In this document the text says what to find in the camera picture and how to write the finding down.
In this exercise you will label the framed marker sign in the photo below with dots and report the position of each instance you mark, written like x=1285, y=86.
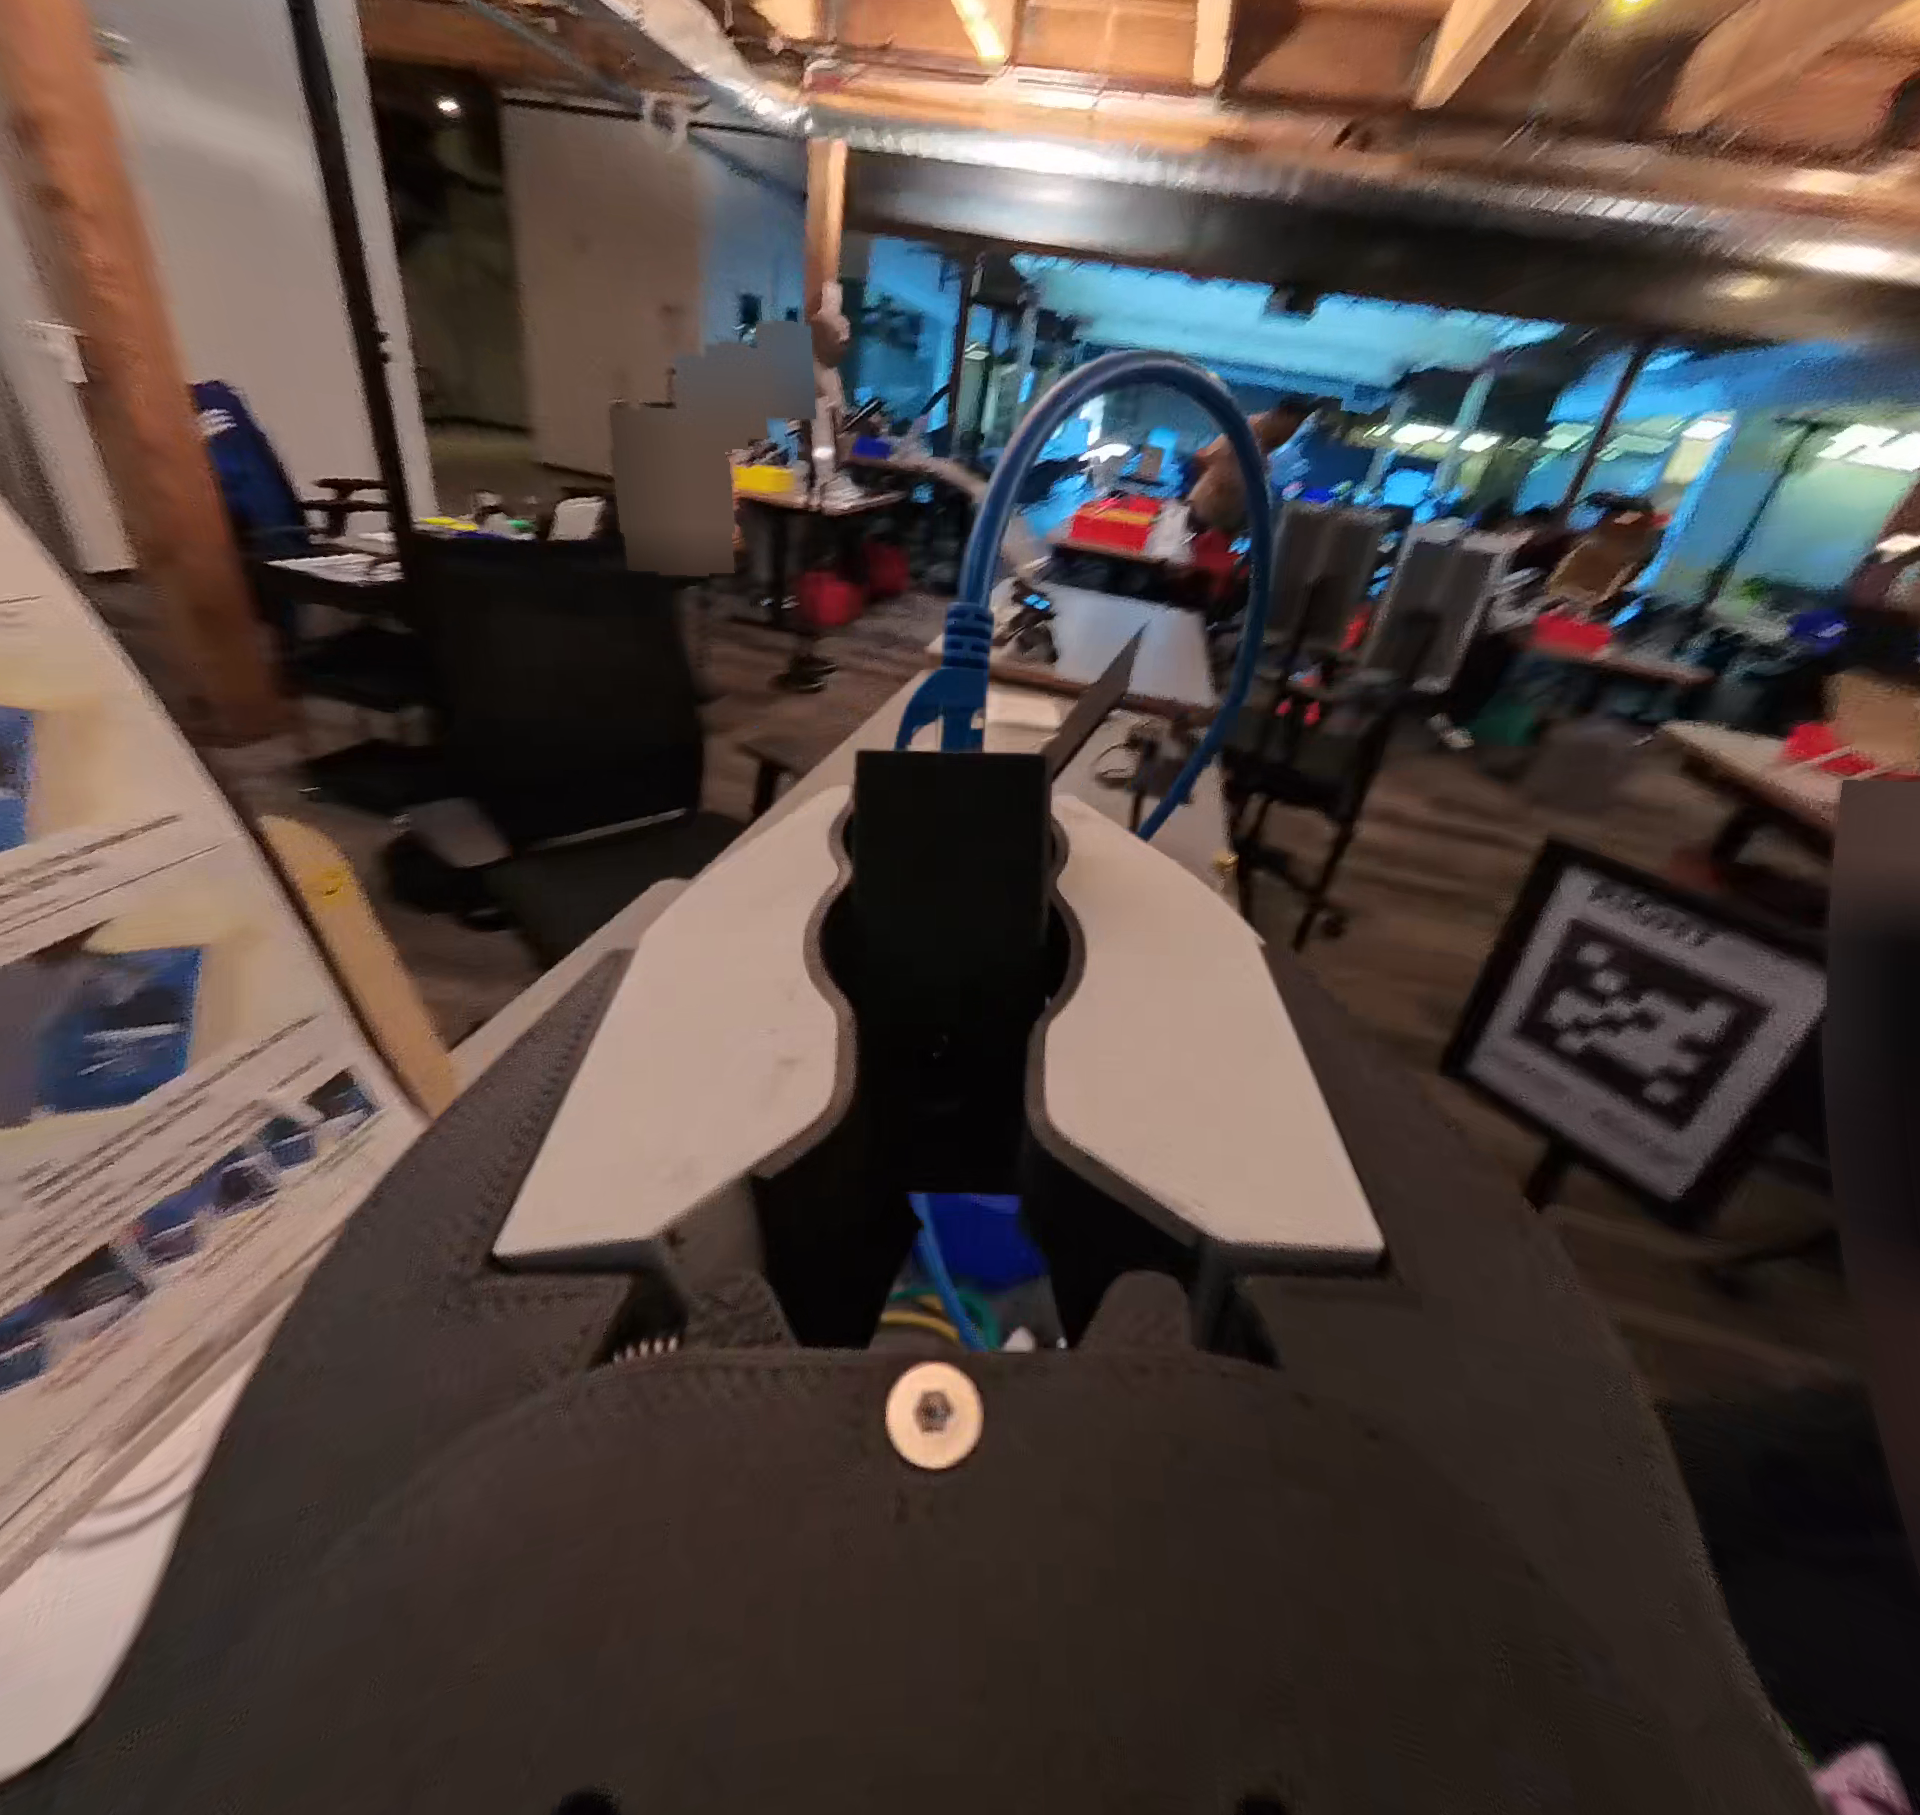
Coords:
x=1634, y=1021

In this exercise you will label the blue jacket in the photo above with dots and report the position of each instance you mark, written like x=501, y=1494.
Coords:
x=246, y=473

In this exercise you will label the black network switch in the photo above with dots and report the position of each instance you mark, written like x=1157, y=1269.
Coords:
x=948, y=944

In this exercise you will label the black pole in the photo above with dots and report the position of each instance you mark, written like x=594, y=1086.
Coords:
x=345, y=229

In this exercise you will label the grey office chair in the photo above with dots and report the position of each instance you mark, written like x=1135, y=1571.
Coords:
x=1440, y=616
x=1311, y=643

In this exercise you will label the black office chair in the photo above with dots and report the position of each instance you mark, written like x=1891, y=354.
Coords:
x=555, y=709

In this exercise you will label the wooden instruction board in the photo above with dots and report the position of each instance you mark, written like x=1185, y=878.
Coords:
x=152, y=1094

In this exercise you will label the wooden post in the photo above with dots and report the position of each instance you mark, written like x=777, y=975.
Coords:
x=136, y=421

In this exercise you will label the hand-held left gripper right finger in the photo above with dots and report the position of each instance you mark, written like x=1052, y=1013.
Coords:
x=1199, y=1083

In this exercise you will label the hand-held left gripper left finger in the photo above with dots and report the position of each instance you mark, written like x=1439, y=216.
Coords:
x=689, y=1066

